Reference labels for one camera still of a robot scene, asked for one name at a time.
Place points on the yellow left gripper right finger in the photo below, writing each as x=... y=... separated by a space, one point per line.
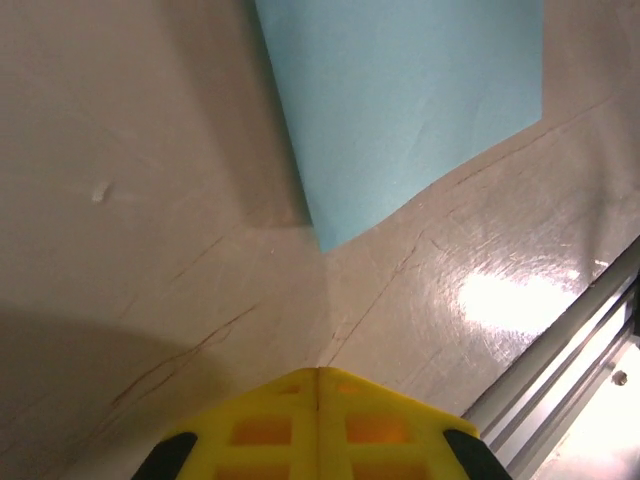
x=340 y=405

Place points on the wide aluminium frame rail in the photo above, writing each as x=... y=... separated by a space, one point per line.
x=565 y=370

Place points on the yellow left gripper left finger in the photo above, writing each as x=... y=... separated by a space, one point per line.
x=295 y=400

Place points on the light blue paper sheet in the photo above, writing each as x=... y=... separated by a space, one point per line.
x=400 y=100

